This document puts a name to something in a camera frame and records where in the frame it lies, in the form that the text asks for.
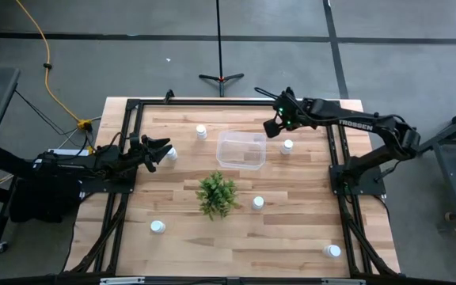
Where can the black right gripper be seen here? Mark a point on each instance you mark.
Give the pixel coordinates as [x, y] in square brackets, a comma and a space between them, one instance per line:
[291, 111]

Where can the white pill bottle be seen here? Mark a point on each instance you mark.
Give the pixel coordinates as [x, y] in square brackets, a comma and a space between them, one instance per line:
[258, 203]
[172, 155]
[157, 226]
[287, 145]
[333, 251]
[201, 130]

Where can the yellow power plug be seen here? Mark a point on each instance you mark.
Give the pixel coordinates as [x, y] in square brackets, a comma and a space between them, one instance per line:
[84, 125]

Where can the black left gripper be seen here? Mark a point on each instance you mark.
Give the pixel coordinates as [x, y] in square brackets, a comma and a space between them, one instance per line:
[139, 158]

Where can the black clamp lever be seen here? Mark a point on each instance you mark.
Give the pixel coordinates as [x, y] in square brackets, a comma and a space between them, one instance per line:
[384, 173]

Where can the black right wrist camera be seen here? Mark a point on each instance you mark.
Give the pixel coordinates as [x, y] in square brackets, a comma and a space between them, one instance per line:
[274, 128]

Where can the black frame clamp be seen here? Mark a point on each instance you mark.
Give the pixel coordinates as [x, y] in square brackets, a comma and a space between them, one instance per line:
[290, 91]
[168, 96]

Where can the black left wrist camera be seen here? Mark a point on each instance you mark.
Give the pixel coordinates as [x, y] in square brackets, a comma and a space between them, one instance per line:
[135, 141]

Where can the black tripod stand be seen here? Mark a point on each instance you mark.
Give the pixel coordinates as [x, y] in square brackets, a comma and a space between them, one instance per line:
[220, 47]

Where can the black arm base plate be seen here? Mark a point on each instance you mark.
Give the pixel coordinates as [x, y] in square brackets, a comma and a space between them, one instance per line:
[109, 187]
[370, 186]

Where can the clear plastic basket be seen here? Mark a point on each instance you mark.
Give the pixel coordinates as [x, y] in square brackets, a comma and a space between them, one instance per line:
[240, 152]

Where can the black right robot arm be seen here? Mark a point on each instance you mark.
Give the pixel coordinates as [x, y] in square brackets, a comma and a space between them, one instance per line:
[370, 122]

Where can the dark metal cart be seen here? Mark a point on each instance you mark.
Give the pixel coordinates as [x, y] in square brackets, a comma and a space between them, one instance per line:
[453, 170]

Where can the white flat box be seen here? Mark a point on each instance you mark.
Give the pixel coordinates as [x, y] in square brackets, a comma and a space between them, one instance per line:
[67, 151]

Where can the black fabric bag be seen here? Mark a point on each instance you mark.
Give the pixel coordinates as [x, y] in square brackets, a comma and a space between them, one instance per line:
[42, 200]

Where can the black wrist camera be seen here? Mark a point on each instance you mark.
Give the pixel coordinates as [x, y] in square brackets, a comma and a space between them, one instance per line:
[274, 128]
[135, 141]

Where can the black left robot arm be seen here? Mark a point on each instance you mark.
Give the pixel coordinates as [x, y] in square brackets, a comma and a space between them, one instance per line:
[105, 160]

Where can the green plant in white pot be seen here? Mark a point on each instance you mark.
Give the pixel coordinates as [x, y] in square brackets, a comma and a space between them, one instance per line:
[217, 194]

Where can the silver metal bracket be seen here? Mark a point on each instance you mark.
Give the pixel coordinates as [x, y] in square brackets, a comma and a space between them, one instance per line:
[121, 281]
[343, 282]

